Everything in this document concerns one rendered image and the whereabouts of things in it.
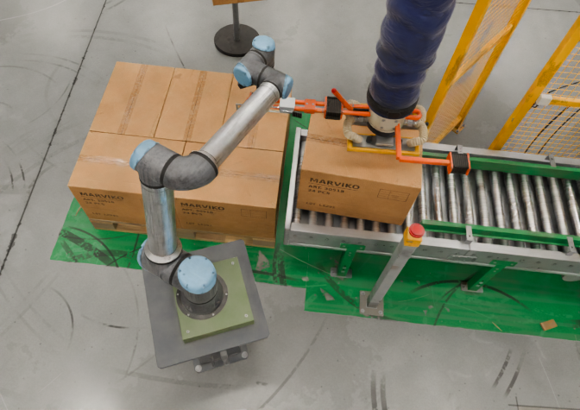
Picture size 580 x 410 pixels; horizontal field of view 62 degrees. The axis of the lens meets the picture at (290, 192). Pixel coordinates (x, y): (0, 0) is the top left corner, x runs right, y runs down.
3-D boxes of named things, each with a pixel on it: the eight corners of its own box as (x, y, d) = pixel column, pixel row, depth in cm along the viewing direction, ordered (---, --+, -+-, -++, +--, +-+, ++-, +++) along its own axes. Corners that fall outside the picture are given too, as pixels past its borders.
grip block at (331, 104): (342, 104, 227) (343, 96, 221) (341, 121, 221) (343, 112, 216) (324, 104, 227) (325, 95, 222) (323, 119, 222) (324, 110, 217)
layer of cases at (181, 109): (289, 118, 356) (293, 79, 322) (274, 238, 305) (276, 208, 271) (130, 101, 357) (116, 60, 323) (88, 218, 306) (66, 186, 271)
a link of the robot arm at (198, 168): (192, 189, 145) (298, 71, 183) (159, 171, 148) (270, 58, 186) (194, 211, 155) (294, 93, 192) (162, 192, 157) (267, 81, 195)
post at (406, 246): (376, 299, 303) (421, 227, 217) (376, 309, 299) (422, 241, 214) (366, 297, 303) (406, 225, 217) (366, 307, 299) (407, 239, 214)
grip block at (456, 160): (464, 159, 211) (469, 153, 207) (467, 175, 207) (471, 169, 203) (445, 158, 211) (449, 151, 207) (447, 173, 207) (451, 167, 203)
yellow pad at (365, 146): (418, 140, 230) (420, 133, 225) (419, 156, 224) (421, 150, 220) (347, 134, 230) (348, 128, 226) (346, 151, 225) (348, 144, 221)
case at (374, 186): (404, 167, 289) (423, 125, 255) (401, 225, 268) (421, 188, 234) (305, 151, 291) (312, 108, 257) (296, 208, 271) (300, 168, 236)
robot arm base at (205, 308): (225, 312, 212) (224, 305, 204) (181, 318, 209) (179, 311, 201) (221, 272, 222) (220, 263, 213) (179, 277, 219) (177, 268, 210)
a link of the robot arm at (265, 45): (246, 43, 188) (260, 28, 193) (247, 66, 199) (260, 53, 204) (267, 53, 186) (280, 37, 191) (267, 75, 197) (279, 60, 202)
